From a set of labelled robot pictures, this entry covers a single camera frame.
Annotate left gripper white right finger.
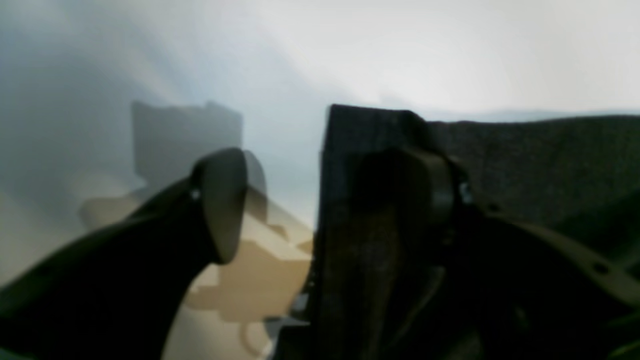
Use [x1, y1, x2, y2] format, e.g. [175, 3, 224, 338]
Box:
[355, 147, 639, 360]

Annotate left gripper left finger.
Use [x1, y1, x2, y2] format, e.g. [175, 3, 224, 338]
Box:
[0, 147, 249, 360]

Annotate black t-shirt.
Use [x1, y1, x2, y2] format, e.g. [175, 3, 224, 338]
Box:
[272, 103, 640, 360]

